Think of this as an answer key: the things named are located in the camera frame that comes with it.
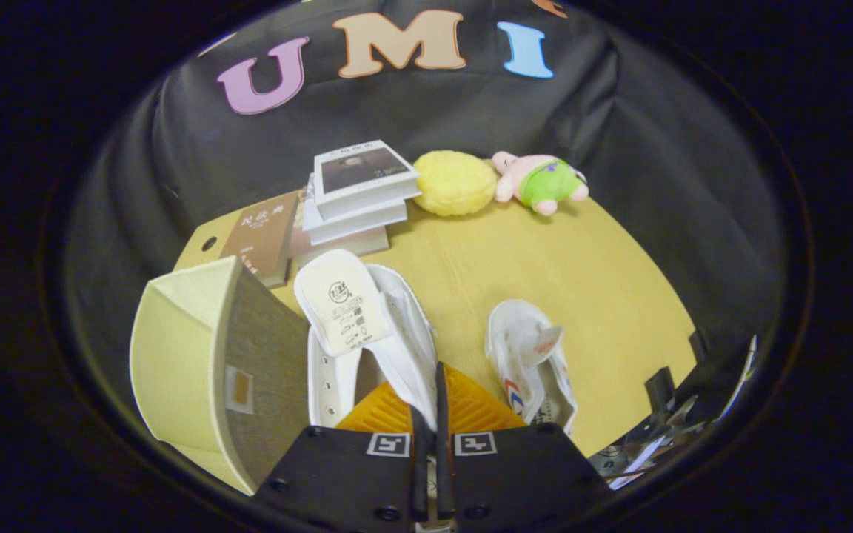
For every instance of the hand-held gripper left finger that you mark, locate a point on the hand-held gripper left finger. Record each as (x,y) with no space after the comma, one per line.
(338,474)

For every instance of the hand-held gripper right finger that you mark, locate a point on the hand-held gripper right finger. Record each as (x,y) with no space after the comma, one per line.
(523,474)

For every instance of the white canvas shoe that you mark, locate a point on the white canvas shoe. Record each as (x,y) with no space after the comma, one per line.
(338,303)
(523,348)

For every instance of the grey fabric storage box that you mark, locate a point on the grey fabric storage box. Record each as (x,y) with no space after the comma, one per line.
(175,348)

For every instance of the black table clamp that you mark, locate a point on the black table clamp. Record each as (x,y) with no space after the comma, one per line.
(660,389)
(698,346)

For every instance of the thick white book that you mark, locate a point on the thick white book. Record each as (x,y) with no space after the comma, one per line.
(352,222)

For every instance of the tan brown cover book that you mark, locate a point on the tan brown cover book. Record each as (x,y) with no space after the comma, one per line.
(260,233)

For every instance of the pink and green plush toy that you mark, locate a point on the pink and green plush toy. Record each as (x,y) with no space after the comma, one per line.
(545,183)

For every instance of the yellow round plush toy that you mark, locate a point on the yellow round plush toy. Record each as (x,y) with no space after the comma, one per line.
(456,183)

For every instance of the white portrait cover book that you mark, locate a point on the white portrait cover book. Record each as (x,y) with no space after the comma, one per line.
(360,170)

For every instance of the black backdrop cloth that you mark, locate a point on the black backdrop cloth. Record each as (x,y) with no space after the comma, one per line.
(471,111)

